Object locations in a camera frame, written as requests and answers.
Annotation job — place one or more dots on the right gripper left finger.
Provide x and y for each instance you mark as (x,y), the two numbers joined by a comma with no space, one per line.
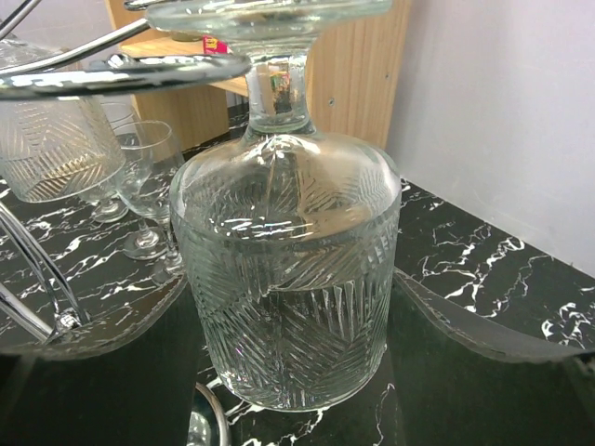
(126,378)

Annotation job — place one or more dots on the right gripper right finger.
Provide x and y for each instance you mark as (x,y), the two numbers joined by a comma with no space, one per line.
(464,380)

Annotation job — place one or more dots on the ribbed goblet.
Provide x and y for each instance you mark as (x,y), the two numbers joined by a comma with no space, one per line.
(55,149)
(288,234)

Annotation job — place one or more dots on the chrome wine glass rack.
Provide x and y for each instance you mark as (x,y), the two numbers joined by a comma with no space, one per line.
(52,78)

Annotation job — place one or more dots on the clear stemmed wine glass right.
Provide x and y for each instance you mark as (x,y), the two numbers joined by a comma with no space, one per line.
(153,156)

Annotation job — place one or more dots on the clear stemmed wine glass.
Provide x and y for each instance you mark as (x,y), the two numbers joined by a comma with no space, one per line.
(103,196)
(153,156)

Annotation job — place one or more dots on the clear stemmed wine glass left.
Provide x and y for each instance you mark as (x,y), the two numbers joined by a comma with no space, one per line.
(103,196)

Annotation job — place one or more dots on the pink sponge box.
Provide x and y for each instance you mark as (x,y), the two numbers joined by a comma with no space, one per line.
(212,45)

